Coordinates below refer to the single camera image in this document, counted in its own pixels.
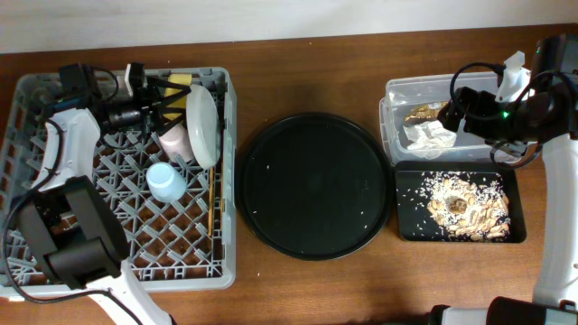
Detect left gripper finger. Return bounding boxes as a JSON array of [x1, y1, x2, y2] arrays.
[[146, 77, 191, 108], [153, 107, 186, 135]]

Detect yellow bowl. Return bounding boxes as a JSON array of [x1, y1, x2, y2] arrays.
[[162, 73, 193, 122]]

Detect grey plastic dishwasher rack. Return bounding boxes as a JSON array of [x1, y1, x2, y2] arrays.
[[1, 67, 237, 292]]

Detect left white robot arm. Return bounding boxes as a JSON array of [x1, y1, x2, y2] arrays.
[[2, 62, 191, 324]]

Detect grey round plate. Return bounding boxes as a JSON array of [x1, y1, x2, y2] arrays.
[[185, 84, 220, 170]]

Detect light blue cup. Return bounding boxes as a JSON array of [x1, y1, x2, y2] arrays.
[[145, 162, 187, 203]]

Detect food scraps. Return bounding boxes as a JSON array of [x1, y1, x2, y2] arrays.
[[410, 172, 511, 242]]

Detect pink cup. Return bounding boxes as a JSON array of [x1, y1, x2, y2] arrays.
[[159, 124, 194, 163]]

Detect round black tray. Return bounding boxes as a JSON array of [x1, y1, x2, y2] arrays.
[[235, 113, 395, 261]]

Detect white napkin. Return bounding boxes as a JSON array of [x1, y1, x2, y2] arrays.
[[404, 121, 457, 150]]

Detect wooden chopstick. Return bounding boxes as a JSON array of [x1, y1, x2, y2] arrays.
[[208, 167, 215, 238], [219, 162, 227, 218]]

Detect clear plastic bin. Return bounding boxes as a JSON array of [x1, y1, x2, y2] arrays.
[[378, 71, 543, 164]]

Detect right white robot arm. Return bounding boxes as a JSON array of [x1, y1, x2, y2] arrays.
[[429, 34, 577, 325]]

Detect gold foil wrapper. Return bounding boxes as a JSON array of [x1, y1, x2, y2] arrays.
[[405, 101, 448, 123]]

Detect black rectangular tray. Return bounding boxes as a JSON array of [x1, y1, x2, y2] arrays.
[[395, 161, 527, 244]]

